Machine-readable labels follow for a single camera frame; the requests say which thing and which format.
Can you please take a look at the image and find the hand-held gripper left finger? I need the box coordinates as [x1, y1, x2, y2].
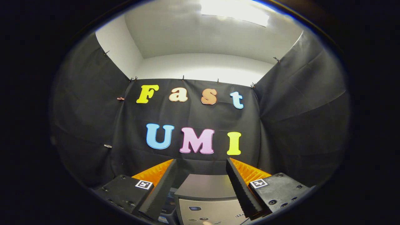
[94, 159, 178, 222]

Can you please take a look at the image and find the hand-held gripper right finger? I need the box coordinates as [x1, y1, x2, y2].
[226, 157, 312, 219]

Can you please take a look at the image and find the grey appliance with buttons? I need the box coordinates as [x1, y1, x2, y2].
[174, 173, 249, 225]

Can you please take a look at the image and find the black backdrop cloth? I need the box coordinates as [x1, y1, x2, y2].
[50, 30, 350, 188]

